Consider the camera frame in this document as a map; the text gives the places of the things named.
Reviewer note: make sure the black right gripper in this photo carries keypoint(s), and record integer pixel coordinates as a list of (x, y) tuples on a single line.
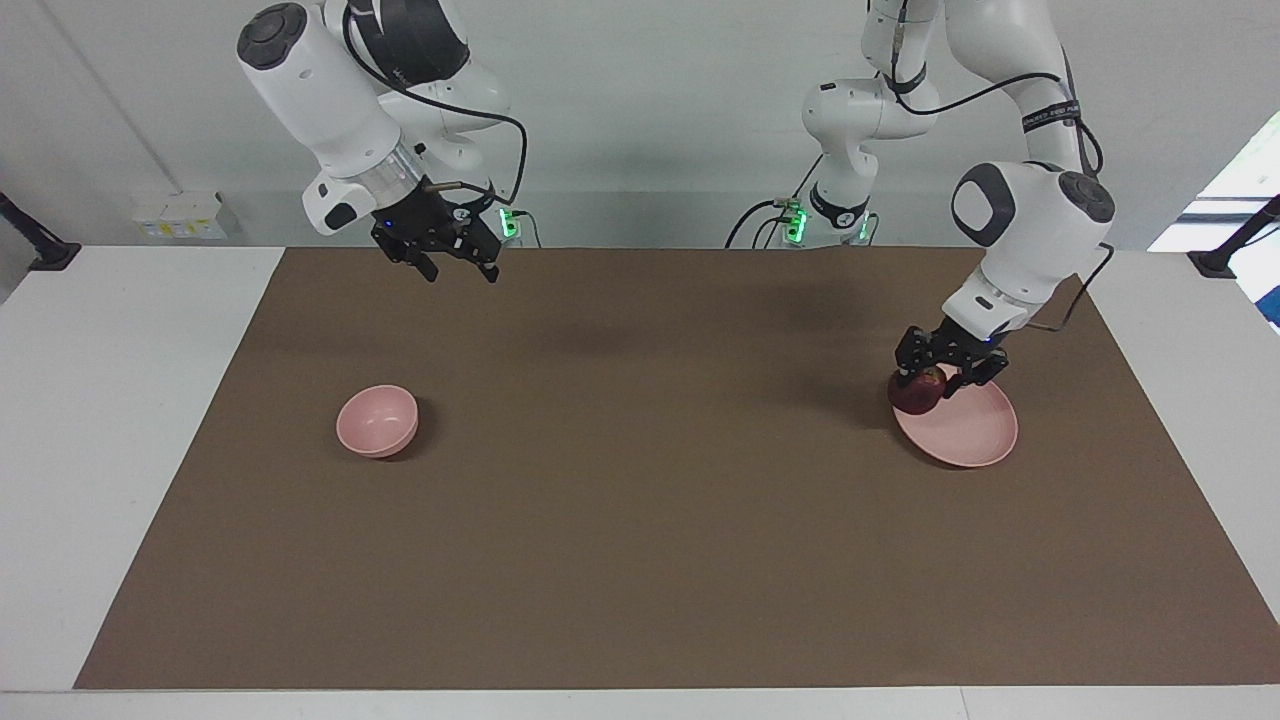
[(435, 225)]

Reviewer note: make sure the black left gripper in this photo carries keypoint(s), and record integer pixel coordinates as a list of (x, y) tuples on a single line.
[(965, 345)]

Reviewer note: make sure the dark red apple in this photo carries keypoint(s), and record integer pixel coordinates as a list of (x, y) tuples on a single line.
[(915, 398)]

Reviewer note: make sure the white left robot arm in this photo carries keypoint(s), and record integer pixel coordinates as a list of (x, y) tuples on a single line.
[(1040, 210)]

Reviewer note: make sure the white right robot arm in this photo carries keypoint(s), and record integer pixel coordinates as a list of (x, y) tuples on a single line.
[(320, 90)]

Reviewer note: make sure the pink plate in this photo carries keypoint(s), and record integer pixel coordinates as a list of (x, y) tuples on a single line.
[(975, 430)]

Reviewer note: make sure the pink bowl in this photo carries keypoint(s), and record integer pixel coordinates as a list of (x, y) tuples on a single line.
[(375, 420)]

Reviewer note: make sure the brown table mat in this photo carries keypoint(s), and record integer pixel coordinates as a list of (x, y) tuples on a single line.
[(640, 500)]

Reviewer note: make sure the bright window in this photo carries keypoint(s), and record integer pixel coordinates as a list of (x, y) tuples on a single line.
[(1235, 180)]

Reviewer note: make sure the white wall socket box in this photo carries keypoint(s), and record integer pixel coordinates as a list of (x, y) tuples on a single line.
[(180, 218)]

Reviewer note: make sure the black clamp mount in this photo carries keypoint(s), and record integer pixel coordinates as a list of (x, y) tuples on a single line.
[(1225, 255), (45, 250)]

